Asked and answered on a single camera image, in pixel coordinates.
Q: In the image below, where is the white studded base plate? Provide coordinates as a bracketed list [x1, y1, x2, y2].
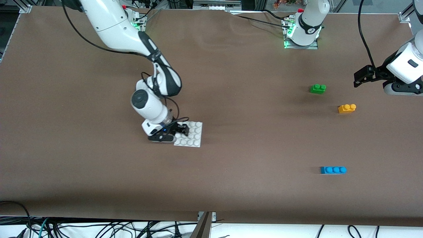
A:
[173, 121, 203, 148]

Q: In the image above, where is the aluminium table edge profile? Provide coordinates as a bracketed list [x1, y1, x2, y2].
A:
[190, 212, 217, 238]

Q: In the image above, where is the blue toy block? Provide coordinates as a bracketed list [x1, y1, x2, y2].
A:
[320, 166, 347, 175]

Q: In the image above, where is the long black table cable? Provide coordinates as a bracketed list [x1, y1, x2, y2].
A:
[235, 15, 293, 25]

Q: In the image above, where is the grey box with connectors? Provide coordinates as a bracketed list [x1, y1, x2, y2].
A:
[193, 0, 242, 10]

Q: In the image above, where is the teal floor cable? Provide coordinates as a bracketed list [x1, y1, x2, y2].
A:
[36, 217, 51, 238]

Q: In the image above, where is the short black curved cable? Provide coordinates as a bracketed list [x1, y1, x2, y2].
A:
[263, 9, 286, 20]

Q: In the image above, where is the brown table cover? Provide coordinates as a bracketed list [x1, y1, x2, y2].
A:
[0, 6, 423, 228]

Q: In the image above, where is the orange background item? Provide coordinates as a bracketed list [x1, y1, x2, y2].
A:
[273, 0, 299, 9]

